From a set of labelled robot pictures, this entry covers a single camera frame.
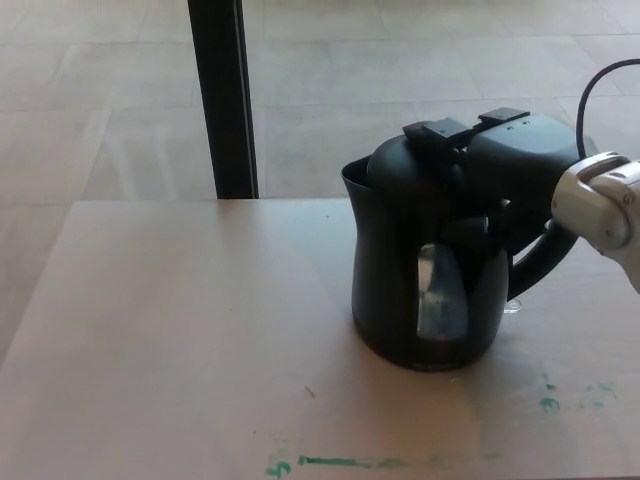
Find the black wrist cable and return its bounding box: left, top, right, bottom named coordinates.
left=574, top=56, right=640, bottom=159

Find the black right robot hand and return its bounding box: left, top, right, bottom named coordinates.
left=402, top=106, right=602, bottom=247

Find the black vertical post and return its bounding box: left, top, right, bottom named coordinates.
left=187, top=0, right=261, bottom=201

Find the black electric kettle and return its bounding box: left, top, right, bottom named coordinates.
left=340, top=133, right=577, bottom=374

